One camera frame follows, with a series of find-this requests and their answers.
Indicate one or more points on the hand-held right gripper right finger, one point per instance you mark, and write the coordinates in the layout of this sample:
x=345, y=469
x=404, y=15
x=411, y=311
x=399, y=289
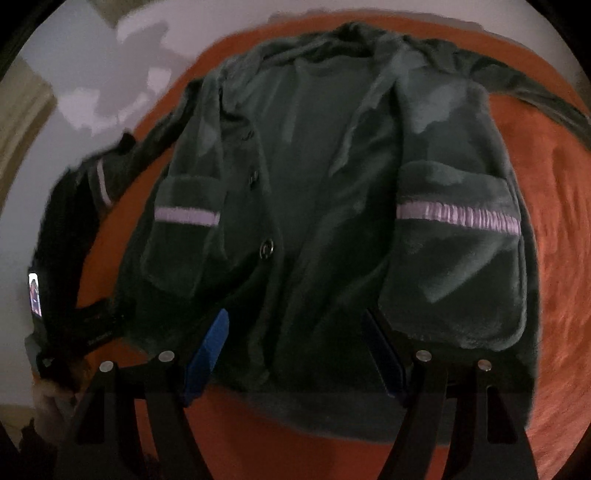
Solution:
x=385, y=357

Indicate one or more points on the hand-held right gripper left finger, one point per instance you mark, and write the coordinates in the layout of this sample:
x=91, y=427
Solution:
x=207, y=355

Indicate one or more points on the dark green fleece jacket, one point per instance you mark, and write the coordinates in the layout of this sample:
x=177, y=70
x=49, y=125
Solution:
x=323, y=184

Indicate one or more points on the orange blanket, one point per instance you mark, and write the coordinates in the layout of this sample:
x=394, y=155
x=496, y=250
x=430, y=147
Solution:
x=554, y=184

